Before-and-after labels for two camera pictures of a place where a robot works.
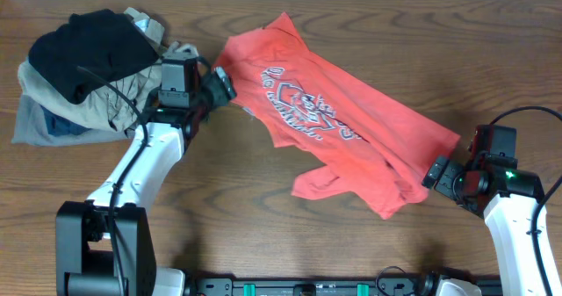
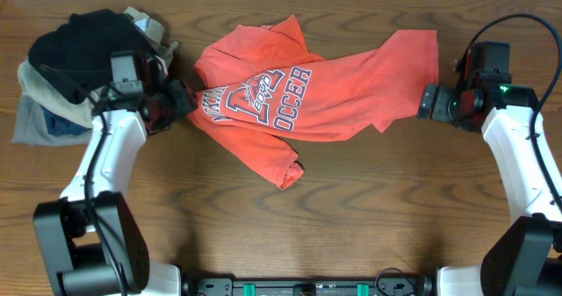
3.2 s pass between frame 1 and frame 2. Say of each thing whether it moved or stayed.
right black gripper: moved
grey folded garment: stayed
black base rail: stayed
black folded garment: stayed
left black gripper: moved
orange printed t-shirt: moved
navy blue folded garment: stayed
